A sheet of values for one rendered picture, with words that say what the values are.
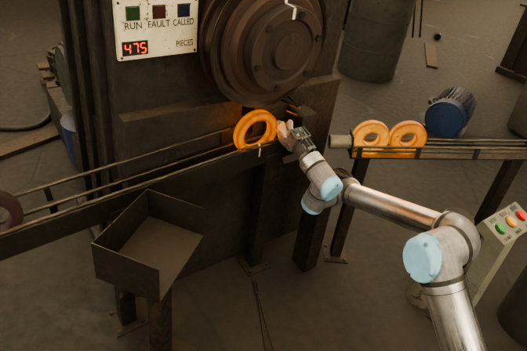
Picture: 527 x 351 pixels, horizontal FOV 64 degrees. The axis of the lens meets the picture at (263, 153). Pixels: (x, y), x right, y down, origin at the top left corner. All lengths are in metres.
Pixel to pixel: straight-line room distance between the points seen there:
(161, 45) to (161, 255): 0.64
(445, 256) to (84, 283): 1.50
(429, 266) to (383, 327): 0.92
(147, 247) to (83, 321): 0.69
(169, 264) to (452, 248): 0.78
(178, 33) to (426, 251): 0.96
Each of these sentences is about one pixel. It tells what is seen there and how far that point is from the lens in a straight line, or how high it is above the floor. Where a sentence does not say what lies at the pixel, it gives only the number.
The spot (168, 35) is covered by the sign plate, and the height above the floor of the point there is 1.12.
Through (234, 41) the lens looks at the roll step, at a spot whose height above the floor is 1.14.
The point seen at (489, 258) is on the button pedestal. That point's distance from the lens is 1.90.
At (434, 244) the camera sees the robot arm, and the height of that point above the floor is 0.84.
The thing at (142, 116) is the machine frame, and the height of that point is 0.87.
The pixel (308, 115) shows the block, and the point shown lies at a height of 0.80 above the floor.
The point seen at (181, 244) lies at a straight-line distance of 1.36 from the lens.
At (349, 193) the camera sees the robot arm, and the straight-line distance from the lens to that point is 1.64.
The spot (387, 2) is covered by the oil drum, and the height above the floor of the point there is 0.76.
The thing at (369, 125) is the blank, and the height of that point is 0.77.
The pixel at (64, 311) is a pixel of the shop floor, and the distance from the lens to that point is 2.02.
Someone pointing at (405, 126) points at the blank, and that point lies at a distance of 1.84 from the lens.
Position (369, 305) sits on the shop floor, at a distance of 2.11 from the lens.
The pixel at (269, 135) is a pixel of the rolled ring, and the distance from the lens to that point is 1.66.
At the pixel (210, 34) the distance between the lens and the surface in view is 1.35.
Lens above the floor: 1.58
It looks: 33 degrees down
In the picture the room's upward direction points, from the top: 8 degrees clockwise
